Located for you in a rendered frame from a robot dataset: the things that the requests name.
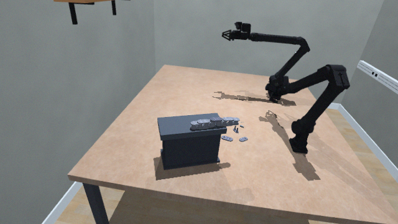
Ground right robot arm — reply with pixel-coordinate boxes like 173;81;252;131
234;22;310;85

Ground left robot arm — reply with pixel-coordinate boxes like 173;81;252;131
265;65;350;154

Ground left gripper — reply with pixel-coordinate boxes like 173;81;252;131
269;83;282;103

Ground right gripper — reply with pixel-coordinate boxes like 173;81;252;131
222;30;241;41

